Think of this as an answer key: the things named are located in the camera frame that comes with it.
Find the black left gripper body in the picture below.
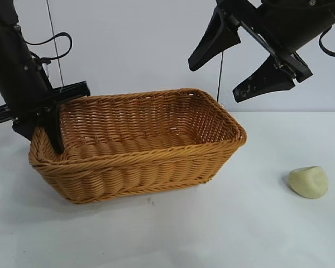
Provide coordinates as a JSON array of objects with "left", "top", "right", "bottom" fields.
[{"left": 0, "top": 23, "right": 90, "bottom": 128}]

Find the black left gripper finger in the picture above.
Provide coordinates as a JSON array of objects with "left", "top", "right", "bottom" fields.
[
  {"left": 12, "top": 112, "right": 40, "bottom": 141},
  {"left": 38, "top": 100, "right": 66, "bottom": 155}
]

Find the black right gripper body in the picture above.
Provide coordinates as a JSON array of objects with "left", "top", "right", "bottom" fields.
[{"left": 216, "top": 0, "right": 335, "bottom": 83}]

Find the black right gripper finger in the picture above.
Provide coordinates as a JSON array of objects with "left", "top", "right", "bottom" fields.
[
  {"left": 232, "top": 56, "right": 294, "bottom": 104},
  {"left": 188, "top": 7, "right": 242, "bottom": 72}
]

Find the woven wicker basket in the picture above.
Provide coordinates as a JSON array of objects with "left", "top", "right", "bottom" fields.
[{"left": 28, "top": 88, "right": 248, "bottom": 205}]

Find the pale yellow egg yolk pastry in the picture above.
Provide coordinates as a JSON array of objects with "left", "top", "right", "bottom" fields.
[{"left": 288, "top": 165, "right": 331, "bottom": 200}]

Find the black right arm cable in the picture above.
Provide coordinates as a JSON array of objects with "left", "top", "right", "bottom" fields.
[{"left": 318, "top": 27, "right": 335, "bottom": 59}]

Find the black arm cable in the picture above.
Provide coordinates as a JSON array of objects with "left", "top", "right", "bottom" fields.
[
  {"left": 318, "top": 27, "right": 335, "bottom": 59},
  {"left": 25, "top": 32, "right": 73, "bottom": 65}
]

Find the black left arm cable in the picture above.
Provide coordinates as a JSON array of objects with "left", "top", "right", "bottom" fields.
[{"left": 25, "top": 32, "right": 73, "bottom": 65}]

